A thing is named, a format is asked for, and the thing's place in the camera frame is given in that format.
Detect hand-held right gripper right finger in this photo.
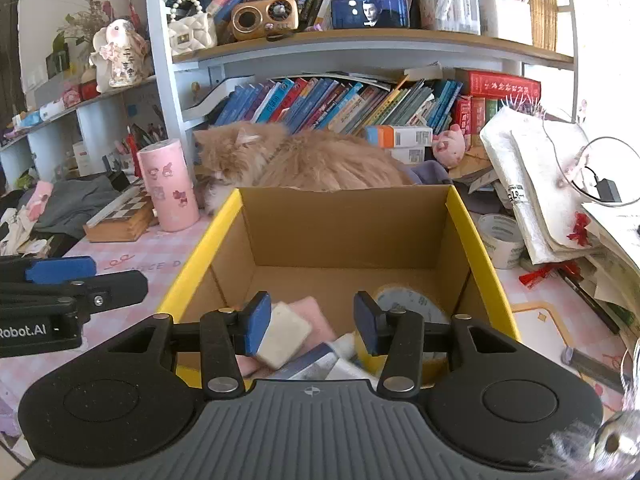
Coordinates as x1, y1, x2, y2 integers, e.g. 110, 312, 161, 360
352, 290, 523, 395

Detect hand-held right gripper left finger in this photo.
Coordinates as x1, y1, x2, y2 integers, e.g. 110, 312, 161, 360
107, 290, 273, 395

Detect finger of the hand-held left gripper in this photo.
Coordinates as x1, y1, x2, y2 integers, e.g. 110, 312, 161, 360
0, 255, 97, 286
0, 270, 149, 313

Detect cream rectangular block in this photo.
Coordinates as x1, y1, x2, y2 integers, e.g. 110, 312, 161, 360
254, 301, 314, 371

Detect pink plush pouch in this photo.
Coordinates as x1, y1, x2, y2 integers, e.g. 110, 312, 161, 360
234, 296, 338, 378

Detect yellow tape roll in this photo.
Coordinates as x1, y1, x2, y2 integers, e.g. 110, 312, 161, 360
354, 284, 452, 388

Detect white spray bottle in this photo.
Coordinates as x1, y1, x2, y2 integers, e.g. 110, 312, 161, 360
270, 342, 342, 381

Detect yellow cardboard box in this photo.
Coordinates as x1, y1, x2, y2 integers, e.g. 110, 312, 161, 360
155, 184, 521, 396

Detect pink checkered desktop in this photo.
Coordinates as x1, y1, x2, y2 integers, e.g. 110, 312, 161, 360
0, 212, 640, 456

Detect cream cloth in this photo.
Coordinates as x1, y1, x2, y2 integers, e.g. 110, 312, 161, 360
0, 207, 48, 258

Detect wooden chess box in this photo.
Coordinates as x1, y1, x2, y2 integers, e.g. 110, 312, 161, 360
82, 180, 157, 244

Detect grey cloth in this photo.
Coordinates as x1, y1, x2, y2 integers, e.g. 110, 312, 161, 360
32, 174, 132, 237

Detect pink sock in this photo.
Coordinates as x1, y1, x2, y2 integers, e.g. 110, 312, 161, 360
26, 180, 54, 222

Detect white long case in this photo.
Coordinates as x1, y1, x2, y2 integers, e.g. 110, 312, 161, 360
87, 184, 151, 226

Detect white box red label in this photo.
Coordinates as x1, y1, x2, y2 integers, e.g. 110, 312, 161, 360
71, 140, 94, 172

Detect pink printed cylinder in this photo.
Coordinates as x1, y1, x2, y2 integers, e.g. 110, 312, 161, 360
137, 138, 201, 233

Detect red candle stick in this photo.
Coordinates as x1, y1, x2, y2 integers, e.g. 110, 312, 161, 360
126, 127, 142, 177

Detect white tape roll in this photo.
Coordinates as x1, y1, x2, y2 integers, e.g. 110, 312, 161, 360
477, 213, 527, 271

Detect fluffy orange cat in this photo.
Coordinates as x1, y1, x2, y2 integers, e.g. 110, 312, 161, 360
192, 121, 415, 212

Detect white blue small box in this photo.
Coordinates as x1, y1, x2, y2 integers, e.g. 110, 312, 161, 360
390, 146, 427, 165

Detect orange white carton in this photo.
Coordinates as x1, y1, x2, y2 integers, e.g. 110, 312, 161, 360
364, 125, 434, 149

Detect pink pig plush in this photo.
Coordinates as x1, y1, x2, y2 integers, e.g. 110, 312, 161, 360
431, 127, 472, 169

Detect pile of papers and bags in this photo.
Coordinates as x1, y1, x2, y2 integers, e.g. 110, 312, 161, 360
479, 105, 640, 336

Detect white bunny figurine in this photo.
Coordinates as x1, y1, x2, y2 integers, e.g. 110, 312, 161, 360
91, 18, 151, 89

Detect black pen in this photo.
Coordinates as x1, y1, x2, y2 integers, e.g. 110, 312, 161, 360
557, 267, 621, 336

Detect row of colourful books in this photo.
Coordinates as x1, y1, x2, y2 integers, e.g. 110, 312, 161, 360
212, 76, 465, 137

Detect dark grey bar tool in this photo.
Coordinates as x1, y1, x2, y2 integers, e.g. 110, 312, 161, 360
561, 346, 627, 382

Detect red tassel ornament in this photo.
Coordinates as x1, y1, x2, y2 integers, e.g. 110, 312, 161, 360
566, 211, 594, 248

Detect dried flower bouquet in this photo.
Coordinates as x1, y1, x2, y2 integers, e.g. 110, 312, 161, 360
52, 0, 116, 61

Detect fluffy grey pompom charm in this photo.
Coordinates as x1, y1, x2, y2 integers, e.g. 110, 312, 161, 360
537, 410, 640, 480

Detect cream quilted handbag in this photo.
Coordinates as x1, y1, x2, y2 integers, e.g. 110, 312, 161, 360
166, 0, 219, 57

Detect thick red book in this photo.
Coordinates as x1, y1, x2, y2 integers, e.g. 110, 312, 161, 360
454, 68, 542, 111

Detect wooden retro radio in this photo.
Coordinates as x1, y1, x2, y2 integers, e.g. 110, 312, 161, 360
230, 0, 300, 42

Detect blue photo pencil case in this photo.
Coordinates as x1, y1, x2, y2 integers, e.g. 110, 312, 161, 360
330, 0, 412, 31

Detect white marker holder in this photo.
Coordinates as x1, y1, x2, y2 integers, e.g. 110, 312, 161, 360
419, 0, 482, 37

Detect white storage container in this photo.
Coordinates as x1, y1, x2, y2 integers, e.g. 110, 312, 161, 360
478, 0, 534, 47

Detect black charger with cable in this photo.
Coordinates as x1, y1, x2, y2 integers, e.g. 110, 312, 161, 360
547, 135, 640, 207

